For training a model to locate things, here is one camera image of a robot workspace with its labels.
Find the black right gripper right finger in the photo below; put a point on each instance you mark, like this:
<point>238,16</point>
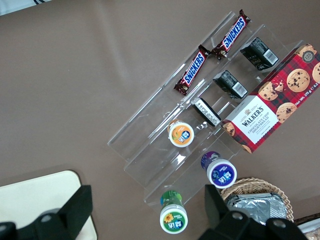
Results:
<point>225,225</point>

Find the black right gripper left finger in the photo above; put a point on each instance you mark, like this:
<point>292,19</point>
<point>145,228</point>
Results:
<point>72,217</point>

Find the cream plastic tray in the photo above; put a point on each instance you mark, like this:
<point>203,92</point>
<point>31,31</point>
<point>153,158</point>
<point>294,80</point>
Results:
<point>37,195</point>

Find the light wicker basket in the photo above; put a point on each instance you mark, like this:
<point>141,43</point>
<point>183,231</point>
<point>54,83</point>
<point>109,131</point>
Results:
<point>280,192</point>

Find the aluminium foil container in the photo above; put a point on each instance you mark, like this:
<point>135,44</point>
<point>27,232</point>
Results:
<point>257,206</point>

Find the blue lid yogurt cup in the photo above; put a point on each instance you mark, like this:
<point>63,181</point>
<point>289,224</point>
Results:
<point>222,173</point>

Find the green lid yogurt cup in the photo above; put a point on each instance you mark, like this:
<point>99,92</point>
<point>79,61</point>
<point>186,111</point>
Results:
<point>173,220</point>

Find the white plastic snack bin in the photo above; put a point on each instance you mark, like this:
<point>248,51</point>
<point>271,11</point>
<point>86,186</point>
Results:
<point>311,230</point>

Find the clear acrylic stepped stand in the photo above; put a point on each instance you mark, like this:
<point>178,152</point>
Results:
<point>160,155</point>

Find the orange lid yogurt cup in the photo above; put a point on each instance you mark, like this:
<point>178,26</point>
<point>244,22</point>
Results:
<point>182,135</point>

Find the small black carton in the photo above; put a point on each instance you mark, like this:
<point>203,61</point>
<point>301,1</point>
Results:
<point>260,53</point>
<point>230,83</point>
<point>206,112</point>

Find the red Walkers shortbread box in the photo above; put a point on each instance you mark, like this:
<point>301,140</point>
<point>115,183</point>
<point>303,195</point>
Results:
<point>275,100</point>

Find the Snickers chocolate bar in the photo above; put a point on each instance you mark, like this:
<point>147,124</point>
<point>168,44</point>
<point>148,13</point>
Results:
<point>232,35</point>
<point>192,71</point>

